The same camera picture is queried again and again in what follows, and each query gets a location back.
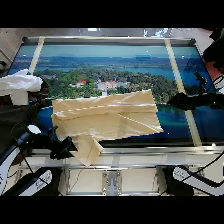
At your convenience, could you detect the black cable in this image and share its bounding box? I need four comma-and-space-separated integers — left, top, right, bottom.
185, 149, 224, 178
11, 119, 36, 175

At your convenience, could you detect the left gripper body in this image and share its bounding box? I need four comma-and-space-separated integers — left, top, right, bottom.
49, 135, 79, 161

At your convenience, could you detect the beige shirt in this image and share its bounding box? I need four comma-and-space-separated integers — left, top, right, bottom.
51, 88, 165, 168

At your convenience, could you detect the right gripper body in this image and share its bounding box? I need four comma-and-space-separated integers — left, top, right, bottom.
166, 91, 201, 112

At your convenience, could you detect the white garment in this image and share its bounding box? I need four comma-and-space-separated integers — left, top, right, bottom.
0, 68, 44, 106

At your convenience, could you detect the silver frame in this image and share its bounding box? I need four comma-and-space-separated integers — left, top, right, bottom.
19, 34, 224, 197

